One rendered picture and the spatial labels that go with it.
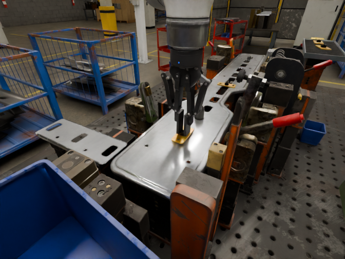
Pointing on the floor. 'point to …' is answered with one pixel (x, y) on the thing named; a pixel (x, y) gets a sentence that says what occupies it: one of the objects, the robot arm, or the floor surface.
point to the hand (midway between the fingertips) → (183, 122)
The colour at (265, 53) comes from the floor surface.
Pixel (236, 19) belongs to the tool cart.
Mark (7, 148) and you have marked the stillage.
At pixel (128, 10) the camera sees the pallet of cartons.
